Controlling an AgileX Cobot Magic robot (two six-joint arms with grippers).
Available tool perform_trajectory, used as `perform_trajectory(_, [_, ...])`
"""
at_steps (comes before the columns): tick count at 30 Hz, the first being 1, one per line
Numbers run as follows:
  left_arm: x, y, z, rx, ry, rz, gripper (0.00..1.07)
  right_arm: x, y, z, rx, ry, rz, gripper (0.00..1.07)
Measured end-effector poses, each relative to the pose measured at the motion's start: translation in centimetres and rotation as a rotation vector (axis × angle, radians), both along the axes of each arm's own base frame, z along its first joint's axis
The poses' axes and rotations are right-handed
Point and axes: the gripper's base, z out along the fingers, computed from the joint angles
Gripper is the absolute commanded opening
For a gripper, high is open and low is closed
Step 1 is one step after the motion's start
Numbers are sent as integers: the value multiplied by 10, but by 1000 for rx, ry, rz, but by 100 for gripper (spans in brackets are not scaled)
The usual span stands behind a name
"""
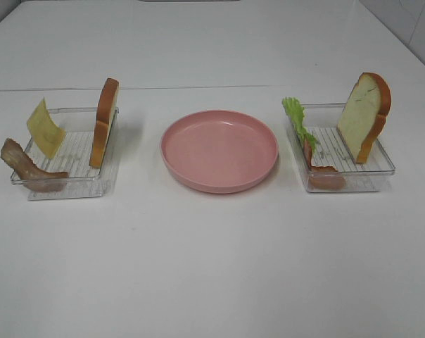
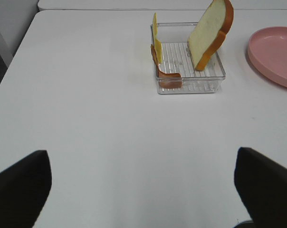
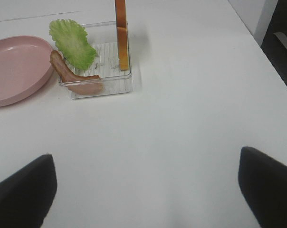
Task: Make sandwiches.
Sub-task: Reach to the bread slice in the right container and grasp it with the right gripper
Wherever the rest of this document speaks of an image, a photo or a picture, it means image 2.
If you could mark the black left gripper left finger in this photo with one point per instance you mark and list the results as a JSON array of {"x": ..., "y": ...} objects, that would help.
[{"x": 24, "y": 189}]

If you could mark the standing bread slice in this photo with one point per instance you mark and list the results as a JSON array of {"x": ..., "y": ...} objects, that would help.
[{"x": 210, "y": 32}]

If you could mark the tray bacon strip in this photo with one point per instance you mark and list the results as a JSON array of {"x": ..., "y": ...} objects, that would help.
[{"x": 166, "y": 80}]

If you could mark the clear left plastic tray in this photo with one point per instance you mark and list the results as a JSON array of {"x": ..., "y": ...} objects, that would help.
[{"x": 177, "y": 59}]

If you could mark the yellow cheese slice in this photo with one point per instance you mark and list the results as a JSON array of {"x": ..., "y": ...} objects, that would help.
[{"x": 157, "y": 43}]

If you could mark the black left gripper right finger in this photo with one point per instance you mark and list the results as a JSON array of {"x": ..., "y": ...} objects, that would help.
[{"x": 262, "y": 186}]

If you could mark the pink round plate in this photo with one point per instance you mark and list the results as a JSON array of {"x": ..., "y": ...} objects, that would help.
[{"x": 267, "y": 51}]

